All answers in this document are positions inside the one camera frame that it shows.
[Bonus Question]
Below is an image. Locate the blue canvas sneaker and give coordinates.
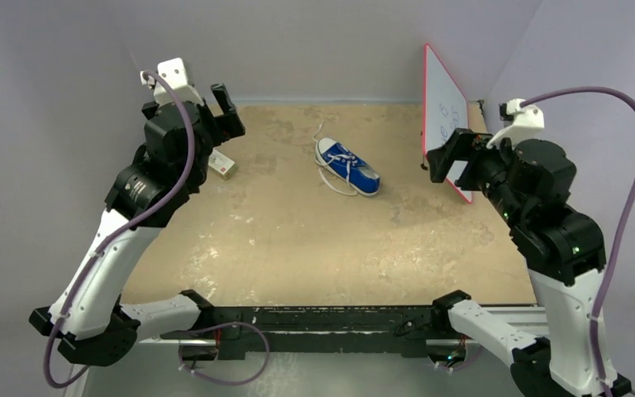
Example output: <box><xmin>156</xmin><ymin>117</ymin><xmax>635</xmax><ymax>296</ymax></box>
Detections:
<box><xmin>314</xmin><ymin>137</ymin><xmax>380</xmax><ymax>197</ymax></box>

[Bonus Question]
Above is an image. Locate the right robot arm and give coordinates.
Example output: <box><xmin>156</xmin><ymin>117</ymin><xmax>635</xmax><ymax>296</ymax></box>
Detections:
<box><xmin>426</xmin><ymin>128</ymin><xmax>633</xmax><ymax>396</ymax></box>

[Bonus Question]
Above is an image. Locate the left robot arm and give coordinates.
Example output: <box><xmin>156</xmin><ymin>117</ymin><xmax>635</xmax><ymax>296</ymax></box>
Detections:
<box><xmin>29</xmin><ymin>84</ymin><xmax>245</xmax><ymax>366</ymax></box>

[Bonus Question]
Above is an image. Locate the small white red box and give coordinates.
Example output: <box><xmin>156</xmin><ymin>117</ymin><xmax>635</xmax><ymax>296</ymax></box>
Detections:
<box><xmin>208</xmin><ymin>149</ymin><xmax>238</xmax><ymax>180</ymax></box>

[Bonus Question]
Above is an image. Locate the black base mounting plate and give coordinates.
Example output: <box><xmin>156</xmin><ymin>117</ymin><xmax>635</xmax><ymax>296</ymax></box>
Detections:
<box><xmin>162</xmin><ymin>290</ymin><xmax>470</xmax><ymax>360</ymax></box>

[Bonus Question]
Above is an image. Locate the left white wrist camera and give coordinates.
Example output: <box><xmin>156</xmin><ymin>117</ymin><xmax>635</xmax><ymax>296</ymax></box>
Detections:
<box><xmin>140</xmin><ymin>57</ymin><xmax>203</xmax><ymax>106</ymax></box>

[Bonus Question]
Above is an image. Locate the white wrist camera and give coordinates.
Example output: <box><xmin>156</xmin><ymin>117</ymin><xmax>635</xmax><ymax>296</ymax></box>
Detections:
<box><xmin>486</xmin><ymin>98</ymin><xmax>545</xmax><ymax>149</ymax></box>
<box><xmin>140</xmin><ymin>57</ymin><xmax>203</xmax><ymax>106</ymax></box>

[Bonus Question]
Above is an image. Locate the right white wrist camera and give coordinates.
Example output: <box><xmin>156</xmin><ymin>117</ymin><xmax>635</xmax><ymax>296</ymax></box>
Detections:
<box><xmin>486</xmin><ymin>98</ymin><xmax>545</xmax><ymax>149</ymax></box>

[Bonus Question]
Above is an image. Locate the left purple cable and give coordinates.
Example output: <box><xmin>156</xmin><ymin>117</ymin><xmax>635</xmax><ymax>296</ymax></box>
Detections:
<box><xmin>42</xmin><ymin>69</ymin><xmax>270</xmax><ymax>390</ymax></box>

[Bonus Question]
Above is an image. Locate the purple cable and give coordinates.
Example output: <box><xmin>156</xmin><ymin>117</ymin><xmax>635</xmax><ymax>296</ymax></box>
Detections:
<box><xmin>435</xmin><ymin>86</ymin><xmax>635</xmax><ymax>397</ymax></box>
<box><xmin>42</xmin><ymin>69</ymin><xmax>270</xmax><ymax>390</ymax></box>

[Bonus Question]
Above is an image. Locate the white board red frame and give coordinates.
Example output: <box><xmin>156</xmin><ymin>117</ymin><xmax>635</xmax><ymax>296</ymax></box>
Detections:
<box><xmin>422</xmin><ymin>43</ymin><xmax>474</xmax><ymax>205</ymax></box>

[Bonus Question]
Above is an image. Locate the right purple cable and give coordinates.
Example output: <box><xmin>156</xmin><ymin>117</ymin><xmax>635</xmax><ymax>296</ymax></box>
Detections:
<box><xmin>435</xmin><ymin>86</ymin><xmax>635</xmax><ymax>397</ymax></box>

